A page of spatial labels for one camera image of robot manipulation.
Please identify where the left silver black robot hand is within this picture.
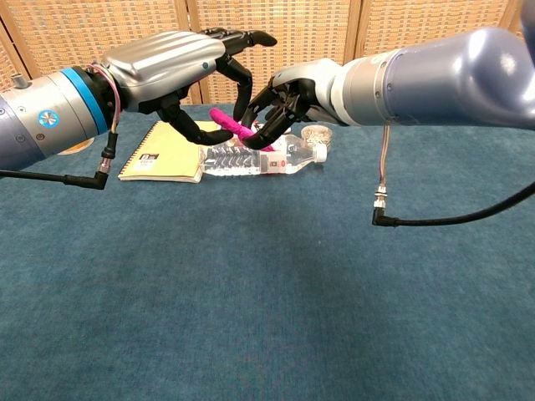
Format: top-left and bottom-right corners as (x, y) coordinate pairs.
(101, 27), (278, 146)

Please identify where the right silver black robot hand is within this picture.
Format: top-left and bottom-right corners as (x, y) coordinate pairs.
(241, 58), (357, 151)

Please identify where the clear round pin container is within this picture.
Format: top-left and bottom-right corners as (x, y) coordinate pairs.
(300, 124), (335, 149)

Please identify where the clear plastic water bottle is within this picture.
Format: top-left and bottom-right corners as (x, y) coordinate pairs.
(198, 134), (329, 179)

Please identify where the woven wooden folding screen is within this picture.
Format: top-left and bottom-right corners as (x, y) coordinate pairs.
(0, 0), (535, 112)

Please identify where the kraft spiral notebook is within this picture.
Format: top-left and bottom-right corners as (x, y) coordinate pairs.
(117, 120), (219, 185)

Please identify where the orange fruit jelly cup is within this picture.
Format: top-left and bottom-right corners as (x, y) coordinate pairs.
(56, 139), (95, 156)

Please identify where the teal velvet tablecloth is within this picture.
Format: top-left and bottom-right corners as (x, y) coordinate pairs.
(0, 99), (535, 401)

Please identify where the left black hand cable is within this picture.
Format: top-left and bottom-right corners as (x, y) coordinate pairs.
(0, 62), (124, 191)

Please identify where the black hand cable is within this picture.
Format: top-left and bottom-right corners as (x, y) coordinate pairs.
(371, 124), (535, 229)
(0, 62), (124, 191)

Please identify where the right black hand cable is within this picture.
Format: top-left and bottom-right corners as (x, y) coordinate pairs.
(371, 124), (535, 229)

